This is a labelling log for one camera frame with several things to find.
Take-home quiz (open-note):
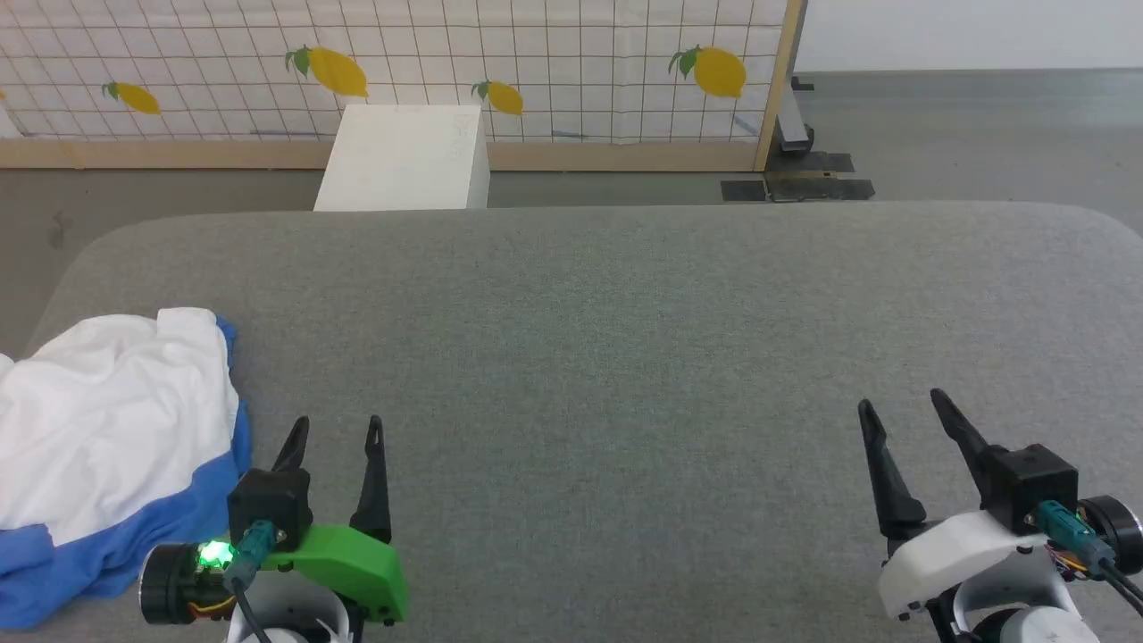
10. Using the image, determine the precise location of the left arm teal plug cable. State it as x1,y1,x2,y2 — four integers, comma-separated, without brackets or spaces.
221,522,279,643

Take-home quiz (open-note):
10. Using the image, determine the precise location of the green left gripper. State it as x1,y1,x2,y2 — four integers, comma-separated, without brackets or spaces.
259,414,411,624

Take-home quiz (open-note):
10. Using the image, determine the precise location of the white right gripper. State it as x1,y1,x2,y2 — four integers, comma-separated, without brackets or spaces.
857,388,1047,622

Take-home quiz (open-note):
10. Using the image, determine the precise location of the white box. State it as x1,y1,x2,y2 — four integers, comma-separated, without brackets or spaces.
313,104,491,213

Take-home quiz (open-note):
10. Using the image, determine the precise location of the lemon print partition screen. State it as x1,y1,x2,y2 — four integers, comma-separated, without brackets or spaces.
0,0,810,173

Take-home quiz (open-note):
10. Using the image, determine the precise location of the grey metal support foot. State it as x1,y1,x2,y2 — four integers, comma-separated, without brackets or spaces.
775,76,816,154

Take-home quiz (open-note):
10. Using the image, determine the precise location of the right arm teal plug cable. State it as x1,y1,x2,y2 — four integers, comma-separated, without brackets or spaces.
1034,501,1143,619

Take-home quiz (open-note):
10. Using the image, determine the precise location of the white and blue t-shirt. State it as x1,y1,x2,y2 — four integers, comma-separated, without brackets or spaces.
0,307,254,631

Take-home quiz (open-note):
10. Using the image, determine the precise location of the arm teal plug cable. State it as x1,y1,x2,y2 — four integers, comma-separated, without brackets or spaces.
1034,501,1143,619
221,522,279,643

